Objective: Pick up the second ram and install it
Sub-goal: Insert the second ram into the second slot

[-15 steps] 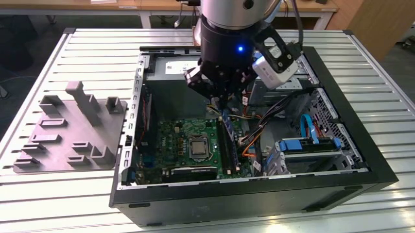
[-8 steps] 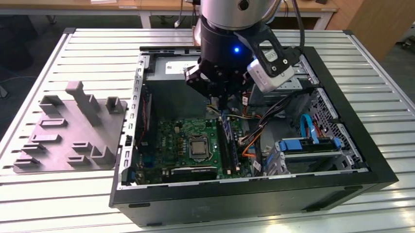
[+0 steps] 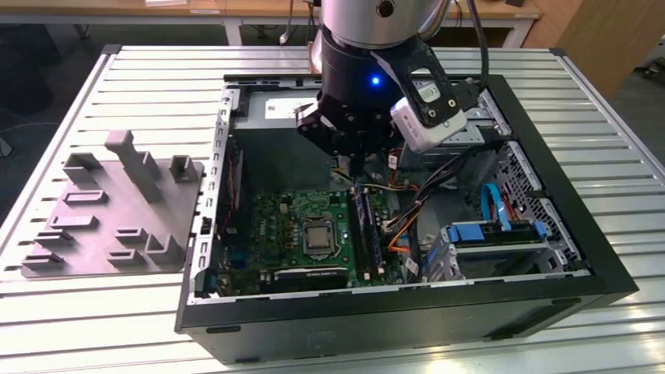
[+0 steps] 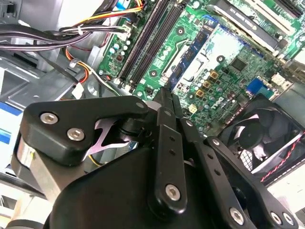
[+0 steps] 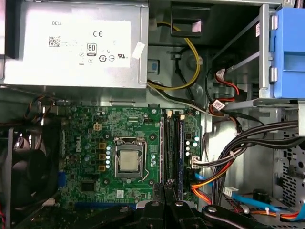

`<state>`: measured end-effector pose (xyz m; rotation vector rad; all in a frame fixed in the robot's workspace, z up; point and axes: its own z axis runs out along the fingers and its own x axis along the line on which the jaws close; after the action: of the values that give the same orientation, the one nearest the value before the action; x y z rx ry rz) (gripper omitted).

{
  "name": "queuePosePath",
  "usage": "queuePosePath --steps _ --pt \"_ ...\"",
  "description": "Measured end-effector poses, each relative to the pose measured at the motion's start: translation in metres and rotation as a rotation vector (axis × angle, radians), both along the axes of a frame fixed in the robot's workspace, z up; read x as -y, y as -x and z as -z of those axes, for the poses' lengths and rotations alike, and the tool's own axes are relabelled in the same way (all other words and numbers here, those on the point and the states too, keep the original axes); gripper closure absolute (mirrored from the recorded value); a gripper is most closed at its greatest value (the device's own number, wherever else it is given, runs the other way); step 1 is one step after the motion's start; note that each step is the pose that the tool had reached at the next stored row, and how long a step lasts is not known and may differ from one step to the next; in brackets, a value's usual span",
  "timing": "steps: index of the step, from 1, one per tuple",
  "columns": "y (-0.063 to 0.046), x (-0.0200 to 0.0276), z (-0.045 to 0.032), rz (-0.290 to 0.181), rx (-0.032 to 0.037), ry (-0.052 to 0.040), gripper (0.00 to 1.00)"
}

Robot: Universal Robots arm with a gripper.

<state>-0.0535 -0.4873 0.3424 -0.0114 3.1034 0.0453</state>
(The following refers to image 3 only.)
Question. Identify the CPU socket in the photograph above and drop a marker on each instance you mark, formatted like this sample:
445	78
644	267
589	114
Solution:
322	222

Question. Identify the wooden cabinet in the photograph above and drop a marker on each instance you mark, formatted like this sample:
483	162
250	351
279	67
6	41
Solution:
597	39

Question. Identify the metal drive cage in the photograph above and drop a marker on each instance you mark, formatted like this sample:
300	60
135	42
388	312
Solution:
483	128

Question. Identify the black camera bracket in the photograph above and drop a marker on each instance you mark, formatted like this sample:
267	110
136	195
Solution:
416	58

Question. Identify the green motherboard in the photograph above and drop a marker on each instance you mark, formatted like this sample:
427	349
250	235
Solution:
275	249

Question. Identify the hard disk in blue carrier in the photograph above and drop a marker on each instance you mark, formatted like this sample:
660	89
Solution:
469	233

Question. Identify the silver CPU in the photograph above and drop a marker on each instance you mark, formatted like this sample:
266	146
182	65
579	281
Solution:
319	238

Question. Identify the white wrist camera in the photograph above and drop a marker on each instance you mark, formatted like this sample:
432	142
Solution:
411	128

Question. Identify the grey parts rack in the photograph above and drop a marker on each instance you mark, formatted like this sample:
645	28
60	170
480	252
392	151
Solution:
119	202

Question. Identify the wooden desk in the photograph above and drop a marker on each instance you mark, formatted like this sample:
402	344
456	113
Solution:
130	9

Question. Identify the black graphics card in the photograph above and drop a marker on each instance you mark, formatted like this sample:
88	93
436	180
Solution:
312	277

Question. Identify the metal disk bay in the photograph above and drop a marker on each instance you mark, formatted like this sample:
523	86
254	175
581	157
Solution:
559	257

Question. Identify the black RAM slot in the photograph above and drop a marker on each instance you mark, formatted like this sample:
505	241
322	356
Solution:
354	233

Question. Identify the grey power supply unit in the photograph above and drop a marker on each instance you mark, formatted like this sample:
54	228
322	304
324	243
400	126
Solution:
275	163

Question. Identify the black PC case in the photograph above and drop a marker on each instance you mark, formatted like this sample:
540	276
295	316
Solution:
364	323

